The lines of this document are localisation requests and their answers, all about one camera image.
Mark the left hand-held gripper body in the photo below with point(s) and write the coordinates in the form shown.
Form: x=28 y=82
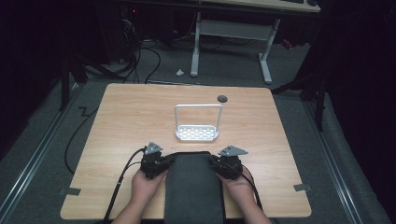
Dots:
x=152 y=163

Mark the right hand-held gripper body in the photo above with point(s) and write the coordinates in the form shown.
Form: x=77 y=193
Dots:
x=229 y=165

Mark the yellow and grey cloth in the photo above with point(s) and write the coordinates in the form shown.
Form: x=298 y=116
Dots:
x=193 y=189

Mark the person's left hand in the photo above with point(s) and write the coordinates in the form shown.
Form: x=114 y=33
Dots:
x=144 y=188

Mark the person's right hand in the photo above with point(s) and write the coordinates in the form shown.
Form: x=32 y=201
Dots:
x=239 y=189

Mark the white metal rack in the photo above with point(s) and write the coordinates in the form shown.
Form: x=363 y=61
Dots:
x=196 y=133

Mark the black round table grommet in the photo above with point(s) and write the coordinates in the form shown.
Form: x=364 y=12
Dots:
x=222 y=99

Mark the white crumpled paper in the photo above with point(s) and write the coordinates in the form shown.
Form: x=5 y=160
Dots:
x=180 y=72

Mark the black metal stand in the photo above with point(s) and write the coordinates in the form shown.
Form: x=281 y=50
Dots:
x=319 y=102
x=64 y=84

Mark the white-legged desk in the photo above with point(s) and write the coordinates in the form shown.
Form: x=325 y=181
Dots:
x=232 y=29

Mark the dark computer tower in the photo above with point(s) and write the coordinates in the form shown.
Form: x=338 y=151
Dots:
x=116 y=31

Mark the metal floor rail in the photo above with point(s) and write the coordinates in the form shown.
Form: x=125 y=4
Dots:
x=34 y=155
x=333 y=161

